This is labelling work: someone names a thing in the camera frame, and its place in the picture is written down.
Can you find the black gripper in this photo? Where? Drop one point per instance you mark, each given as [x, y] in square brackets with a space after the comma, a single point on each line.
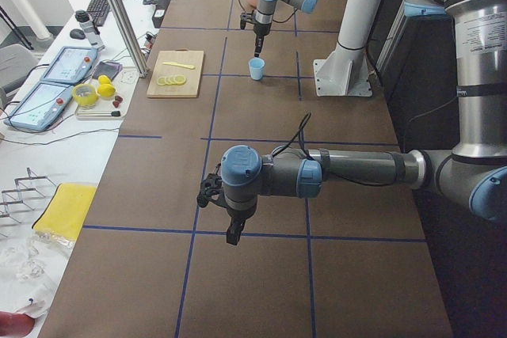
[260, 31]
[237, 216]

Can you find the light blue plastic cup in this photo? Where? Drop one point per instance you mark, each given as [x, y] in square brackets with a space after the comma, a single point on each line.
[256, 68]

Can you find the yellow plastic knife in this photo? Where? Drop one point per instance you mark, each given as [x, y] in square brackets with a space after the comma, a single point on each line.
[181, 65]

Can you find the bamboo cutting board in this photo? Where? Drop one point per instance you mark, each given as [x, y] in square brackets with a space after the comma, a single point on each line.
[192, 85]

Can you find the white tray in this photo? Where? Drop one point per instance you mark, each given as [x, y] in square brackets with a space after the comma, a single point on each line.
[125, 85]

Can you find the whole yellow lemon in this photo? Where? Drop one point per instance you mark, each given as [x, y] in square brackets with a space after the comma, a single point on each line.
[105, 87]

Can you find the black keyboard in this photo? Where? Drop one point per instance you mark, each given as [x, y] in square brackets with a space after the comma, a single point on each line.
[98, 10]

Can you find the water bottle black cap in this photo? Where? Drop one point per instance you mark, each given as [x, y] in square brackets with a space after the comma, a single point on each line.
[89, 28]

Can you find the yellow cloth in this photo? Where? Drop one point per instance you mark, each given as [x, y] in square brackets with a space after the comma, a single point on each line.
[65, 214]

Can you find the yellow tape roll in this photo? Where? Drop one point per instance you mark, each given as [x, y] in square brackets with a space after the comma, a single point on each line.
[85, 95]

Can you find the black computer mouse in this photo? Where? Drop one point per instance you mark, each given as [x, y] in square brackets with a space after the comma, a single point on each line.
[77, 34]

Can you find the upper teach pendant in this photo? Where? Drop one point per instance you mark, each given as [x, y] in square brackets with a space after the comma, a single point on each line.
[70, 65]

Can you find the teach pendant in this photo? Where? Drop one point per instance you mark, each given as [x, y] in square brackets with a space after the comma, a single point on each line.
[70, 65]
[41, 107]

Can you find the clear plastic bag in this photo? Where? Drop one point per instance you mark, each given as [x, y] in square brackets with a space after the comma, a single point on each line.
[31, 270]

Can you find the lower teach pendant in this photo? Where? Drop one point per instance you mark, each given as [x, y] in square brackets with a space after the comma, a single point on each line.
[41, 107]

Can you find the red object at corner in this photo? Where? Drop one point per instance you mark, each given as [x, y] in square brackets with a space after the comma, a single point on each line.
[16, 324]

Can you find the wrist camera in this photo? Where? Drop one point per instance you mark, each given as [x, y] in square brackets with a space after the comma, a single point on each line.
[245, 19]
[211, 189]

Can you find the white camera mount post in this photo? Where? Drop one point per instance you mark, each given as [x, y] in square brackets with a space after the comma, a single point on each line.
[345, 71]

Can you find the aluminium frame post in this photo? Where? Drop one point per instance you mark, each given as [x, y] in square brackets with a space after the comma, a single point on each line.
[128, 36]

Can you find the black handled tool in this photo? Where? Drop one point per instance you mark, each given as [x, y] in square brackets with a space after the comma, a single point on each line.
[114, 114]

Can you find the wire rack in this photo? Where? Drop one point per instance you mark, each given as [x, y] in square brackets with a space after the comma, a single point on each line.
[20, 202]

